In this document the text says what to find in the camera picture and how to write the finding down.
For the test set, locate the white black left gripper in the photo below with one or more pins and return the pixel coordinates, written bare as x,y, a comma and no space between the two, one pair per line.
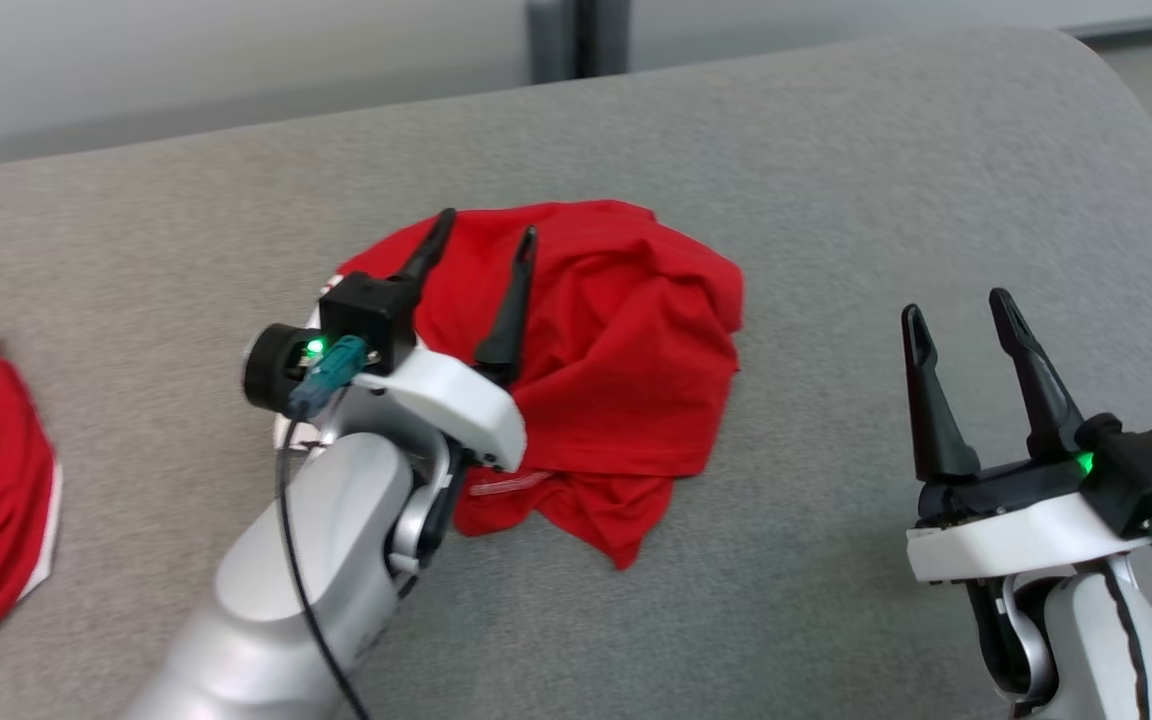
456,400

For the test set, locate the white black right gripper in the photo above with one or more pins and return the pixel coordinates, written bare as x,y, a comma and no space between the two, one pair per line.
1016,535

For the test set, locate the red shirt with striped cuffs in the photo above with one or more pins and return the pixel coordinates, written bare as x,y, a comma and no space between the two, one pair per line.
616,380

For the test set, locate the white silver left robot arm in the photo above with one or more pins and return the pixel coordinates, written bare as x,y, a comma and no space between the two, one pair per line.
316,560

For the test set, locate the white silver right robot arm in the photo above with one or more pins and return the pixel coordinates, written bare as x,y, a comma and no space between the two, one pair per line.
1086,640

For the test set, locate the grey fabric sofa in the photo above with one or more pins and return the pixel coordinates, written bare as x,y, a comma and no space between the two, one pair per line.
836,200

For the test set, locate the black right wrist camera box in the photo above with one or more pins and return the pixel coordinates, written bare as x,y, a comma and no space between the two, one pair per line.
1151,475

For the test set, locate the grey vertical wall post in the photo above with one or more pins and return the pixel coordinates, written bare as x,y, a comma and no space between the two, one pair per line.
551,40

